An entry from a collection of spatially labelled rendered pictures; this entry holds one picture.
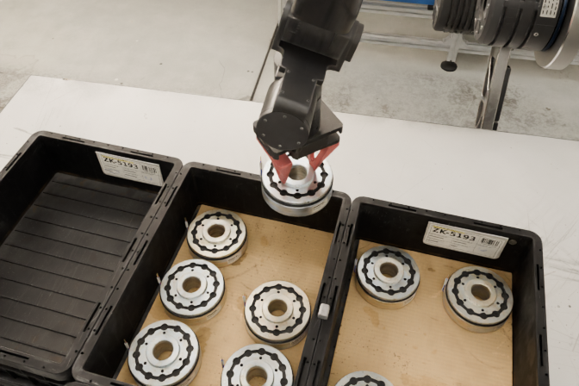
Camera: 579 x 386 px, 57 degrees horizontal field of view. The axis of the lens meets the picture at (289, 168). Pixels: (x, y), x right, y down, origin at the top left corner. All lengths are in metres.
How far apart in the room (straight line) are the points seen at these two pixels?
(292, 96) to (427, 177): 0.76
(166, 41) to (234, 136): 1.67
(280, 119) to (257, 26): 2.45
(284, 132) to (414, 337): 0.44
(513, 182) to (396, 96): 1.33
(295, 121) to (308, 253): 0.43
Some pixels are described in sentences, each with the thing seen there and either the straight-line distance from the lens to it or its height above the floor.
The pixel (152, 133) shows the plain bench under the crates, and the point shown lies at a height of 0.70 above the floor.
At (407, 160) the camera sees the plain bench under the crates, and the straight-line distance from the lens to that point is 1.29.
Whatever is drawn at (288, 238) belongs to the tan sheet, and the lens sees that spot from 0.97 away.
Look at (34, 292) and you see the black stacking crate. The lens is 1.00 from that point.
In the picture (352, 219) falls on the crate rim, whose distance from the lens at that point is 0.87.
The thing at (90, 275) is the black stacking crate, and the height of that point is 0.83.
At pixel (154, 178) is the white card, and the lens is 1.02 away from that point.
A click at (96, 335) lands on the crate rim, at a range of 0.81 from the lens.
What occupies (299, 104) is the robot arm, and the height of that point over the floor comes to 1.26.
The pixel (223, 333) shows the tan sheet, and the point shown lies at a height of 0.83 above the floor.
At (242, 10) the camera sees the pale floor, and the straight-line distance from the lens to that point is 3.13.
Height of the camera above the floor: 1.62
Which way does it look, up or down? 48 degrees down
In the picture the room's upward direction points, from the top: straight up
